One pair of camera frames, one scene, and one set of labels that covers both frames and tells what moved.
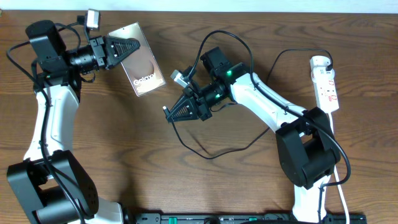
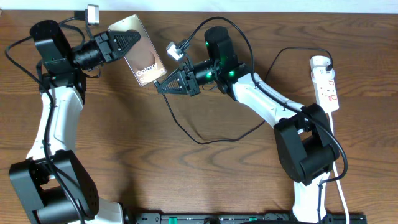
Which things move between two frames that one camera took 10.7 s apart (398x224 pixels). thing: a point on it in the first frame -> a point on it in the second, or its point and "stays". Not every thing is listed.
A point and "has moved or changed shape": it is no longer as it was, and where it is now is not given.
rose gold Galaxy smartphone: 140,66 has moved or changed shape
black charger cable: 260,135 -> 277,57
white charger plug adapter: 319,74 stays
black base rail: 215,218 stays
